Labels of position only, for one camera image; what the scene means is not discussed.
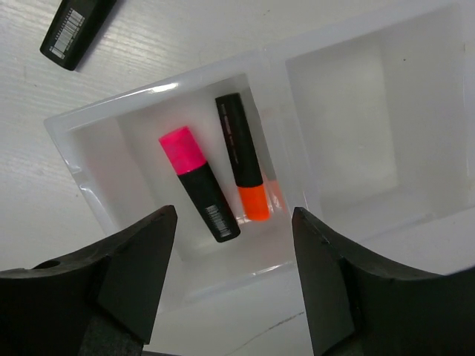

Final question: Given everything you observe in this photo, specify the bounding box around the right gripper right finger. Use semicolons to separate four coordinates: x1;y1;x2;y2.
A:
292;207;474;355

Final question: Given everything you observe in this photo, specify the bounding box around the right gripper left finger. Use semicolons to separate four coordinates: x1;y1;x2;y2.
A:
1;205;177;355

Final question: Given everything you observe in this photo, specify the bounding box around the orange cap highlighter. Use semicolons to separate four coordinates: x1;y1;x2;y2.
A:
215;93;270;221

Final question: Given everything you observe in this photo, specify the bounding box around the pink cap highlighter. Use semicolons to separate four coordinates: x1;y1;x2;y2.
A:
158;126;240;243

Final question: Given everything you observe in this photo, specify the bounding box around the blue cap highlighter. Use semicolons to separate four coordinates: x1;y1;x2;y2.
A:
40;0;117;71

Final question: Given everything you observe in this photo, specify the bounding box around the translucent white compartment tray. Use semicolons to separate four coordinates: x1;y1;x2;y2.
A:
45;1;474;313

